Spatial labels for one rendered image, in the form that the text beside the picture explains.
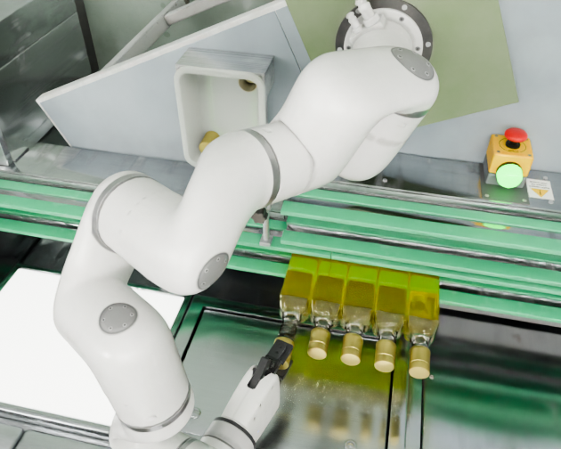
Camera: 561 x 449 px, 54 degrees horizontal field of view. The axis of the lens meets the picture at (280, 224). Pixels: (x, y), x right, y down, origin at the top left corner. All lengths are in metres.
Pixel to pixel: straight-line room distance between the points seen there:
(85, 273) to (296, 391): 0.57
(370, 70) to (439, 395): 0.73
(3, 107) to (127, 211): 1.21
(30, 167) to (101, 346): 0.86
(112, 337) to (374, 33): 0.58
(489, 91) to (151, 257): 0.66
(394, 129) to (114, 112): 0.78
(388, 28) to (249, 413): 0.61
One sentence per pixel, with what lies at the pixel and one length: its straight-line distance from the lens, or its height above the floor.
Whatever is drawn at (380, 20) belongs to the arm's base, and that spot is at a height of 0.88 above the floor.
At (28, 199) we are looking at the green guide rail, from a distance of 1.30.
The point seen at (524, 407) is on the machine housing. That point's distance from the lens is 1.19.
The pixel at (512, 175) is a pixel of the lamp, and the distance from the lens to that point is 1.07.
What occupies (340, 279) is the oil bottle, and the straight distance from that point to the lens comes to 1.04.
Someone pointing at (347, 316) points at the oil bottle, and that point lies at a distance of 0.99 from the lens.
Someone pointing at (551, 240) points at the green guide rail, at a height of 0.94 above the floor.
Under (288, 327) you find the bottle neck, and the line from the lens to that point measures 0.98.
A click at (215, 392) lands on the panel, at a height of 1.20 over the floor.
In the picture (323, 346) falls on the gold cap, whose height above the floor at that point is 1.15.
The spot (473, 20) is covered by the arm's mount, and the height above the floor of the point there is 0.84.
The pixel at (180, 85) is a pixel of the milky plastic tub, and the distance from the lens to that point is 1.08.
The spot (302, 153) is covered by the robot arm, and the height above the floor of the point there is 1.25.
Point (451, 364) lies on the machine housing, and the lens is 1.20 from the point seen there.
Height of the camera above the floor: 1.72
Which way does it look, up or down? 47 degrees down
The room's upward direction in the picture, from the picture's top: 162 degrees counter-clockwise
